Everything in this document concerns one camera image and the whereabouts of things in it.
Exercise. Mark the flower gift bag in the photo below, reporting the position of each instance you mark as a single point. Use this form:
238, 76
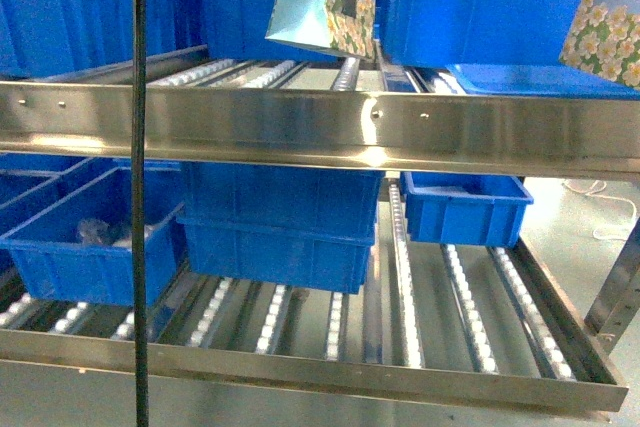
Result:
603, 40
342, 28

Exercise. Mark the blue crate upper left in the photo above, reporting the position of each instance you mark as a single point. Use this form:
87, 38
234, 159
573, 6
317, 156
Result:
236, 29

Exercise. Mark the shallow blue plastic tray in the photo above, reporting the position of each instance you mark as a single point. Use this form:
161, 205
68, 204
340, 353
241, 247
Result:
537, 81

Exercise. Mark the steel shelf rail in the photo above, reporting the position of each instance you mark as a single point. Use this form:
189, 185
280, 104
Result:
313, 375
523, 136

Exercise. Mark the stacked blue crates lower shelf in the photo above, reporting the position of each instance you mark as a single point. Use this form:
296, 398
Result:
302, 227

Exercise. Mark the lower steel shelf front rail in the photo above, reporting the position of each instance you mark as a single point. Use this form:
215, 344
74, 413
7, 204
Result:
313, 375

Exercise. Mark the small blue crate lower right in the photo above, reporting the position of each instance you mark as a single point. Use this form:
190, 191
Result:
464, 209

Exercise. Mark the blue crate lower left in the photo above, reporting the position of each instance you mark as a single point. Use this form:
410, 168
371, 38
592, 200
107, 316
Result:
56, 264

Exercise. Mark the steel rack upright post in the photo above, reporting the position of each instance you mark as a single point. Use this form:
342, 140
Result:
617, 302

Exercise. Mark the large blue crate behind tray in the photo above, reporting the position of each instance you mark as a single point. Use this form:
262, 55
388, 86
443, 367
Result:
439, 33

